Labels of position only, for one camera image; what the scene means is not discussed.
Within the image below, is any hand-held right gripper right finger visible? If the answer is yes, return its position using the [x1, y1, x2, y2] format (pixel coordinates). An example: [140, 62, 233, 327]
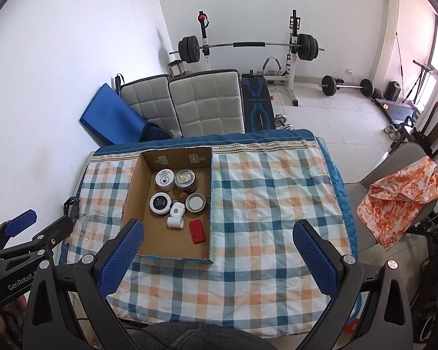
[293, 220, 414, 350]

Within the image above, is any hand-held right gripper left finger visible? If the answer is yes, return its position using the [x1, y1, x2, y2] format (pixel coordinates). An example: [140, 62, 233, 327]
[22, 219, 145, 350]

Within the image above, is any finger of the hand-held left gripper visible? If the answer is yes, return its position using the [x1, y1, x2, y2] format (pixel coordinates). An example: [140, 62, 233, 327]
[0, 209, 38, 251]
[0, 216, 74, 260]

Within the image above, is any cardboard box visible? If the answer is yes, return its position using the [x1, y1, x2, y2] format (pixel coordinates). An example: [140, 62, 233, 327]
[121, 147, 214, 264]

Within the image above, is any white jar with black lid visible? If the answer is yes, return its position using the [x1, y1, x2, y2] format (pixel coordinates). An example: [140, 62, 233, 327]
[149, 192, 171, 215]

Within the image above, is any small red box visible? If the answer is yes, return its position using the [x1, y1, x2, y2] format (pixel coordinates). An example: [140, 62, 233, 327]
[189, 220, 206, 245]

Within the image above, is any white jar with round label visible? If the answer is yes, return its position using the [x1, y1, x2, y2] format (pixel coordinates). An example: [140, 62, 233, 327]
[155, 169, 176, 191]

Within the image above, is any clear tape roll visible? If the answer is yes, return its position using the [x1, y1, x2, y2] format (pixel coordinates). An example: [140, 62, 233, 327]
[185, 193, 207, 213]

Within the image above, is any round metal tin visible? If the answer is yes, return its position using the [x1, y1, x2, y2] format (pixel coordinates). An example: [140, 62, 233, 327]
[174, 169, 197, 193]

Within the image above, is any black plastic clip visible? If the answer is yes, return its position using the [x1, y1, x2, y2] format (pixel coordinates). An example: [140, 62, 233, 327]
[63, 197, 81, 219]

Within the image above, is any clear plastic bag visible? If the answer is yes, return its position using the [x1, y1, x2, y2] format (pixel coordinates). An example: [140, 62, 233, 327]
[67, 213, 95, 243]

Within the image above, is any checked blanket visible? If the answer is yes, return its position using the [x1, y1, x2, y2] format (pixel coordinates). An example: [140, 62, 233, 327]
[60, 129, 358, 338]

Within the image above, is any orange patterned cloth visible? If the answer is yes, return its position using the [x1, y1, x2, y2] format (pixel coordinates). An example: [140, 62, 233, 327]
[357, 156, 438, 251]

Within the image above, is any person's dark grey clothing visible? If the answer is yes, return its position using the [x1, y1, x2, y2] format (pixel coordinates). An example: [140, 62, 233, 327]
[131, 321, 278, 350]

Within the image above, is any grey chair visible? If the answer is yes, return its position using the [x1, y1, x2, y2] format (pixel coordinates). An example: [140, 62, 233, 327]
[345, 142, 438, 252]

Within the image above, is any blue exercise mat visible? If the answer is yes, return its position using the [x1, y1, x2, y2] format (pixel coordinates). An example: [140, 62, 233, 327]
[79, 83, 148, 145]

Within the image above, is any dark blue cloth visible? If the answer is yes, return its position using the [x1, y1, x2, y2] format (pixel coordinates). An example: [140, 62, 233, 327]
[139, 123, 174, 142]

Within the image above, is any grey quilted cushion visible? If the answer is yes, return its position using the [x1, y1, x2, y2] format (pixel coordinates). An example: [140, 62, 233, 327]
[168, 69, 246, 136]
[120, 74, 183, 138]

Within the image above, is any black weight bench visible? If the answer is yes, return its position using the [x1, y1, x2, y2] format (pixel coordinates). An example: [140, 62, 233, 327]
[240, 75, 278, 132]

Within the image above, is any treadmill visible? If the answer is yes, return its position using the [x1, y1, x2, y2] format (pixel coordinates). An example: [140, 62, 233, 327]
[373, 97, 420, 125]

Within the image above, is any short floor barbell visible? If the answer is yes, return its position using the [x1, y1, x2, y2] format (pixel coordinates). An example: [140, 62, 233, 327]
[320, 75, 373, 98]

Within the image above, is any black speaker box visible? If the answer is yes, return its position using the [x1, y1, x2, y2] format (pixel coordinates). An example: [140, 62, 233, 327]
[384, 81, 402, 102]

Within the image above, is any barbell with black plates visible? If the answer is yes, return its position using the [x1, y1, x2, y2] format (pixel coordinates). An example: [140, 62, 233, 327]
[168, 34, 325, 63]

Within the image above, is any curved grey handle bar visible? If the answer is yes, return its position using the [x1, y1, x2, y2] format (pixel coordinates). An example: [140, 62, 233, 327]
[261, 56, 283, 77]

